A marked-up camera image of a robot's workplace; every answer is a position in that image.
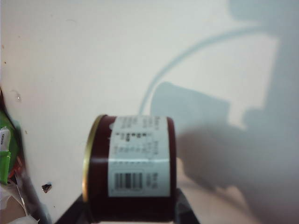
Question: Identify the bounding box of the red tomato paste can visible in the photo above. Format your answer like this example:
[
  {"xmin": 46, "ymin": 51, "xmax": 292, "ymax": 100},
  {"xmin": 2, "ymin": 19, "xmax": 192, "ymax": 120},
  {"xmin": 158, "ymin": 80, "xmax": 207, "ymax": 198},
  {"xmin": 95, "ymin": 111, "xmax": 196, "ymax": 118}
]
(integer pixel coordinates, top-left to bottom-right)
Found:
[{"xmin": 82, "ymin": 114, "xmax": 178, "ymax": 222}]

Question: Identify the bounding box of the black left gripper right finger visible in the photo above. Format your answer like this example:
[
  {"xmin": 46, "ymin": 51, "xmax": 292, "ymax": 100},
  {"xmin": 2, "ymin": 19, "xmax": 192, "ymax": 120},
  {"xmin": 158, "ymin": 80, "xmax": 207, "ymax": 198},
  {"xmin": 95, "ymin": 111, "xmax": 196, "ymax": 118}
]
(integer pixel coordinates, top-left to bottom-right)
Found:
[{"xmin": 174, "ymin": 189, "xmax": 201, "ymax": 224}]

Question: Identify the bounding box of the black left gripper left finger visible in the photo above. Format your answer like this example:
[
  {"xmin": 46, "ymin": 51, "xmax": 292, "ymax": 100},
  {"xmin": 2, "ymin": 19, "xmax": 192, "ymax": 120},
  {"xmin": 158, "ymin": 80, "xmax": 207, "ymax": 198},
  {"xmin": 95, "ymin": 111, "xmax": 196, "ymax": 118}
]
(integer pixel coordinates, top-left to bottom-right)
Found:
[{"xmin": 54, "ymin": 192, "xmax": 94, "ymax": 224}]

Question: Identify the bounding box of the green snack packet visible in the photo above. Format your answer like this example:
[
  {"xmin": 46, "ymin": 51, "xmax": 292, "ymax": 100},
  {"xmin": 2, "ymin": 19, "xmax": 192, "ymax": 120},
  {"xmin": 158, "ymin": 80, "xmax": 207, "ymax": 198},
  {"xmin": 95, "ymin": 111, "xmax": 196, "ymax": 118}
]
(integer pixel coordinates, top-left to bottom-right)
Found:
[{"xmin": 0, "ymin": 108, "xmax": 21, "ymax": 185}]

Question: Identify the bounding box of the crumpled clear plastic bag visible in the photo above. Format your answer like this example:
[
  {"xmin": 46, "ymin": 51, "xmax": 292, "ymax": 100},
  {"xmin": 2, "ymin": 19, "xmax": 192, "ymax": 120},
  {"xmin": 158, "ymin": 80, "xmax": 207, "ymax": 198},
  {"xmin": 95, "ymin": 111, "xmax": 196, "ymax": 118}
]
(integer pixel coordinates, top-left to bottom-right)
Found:
[{"xmin": 0, "ymin": 86, "xmax": 52, "ymax": 224}]

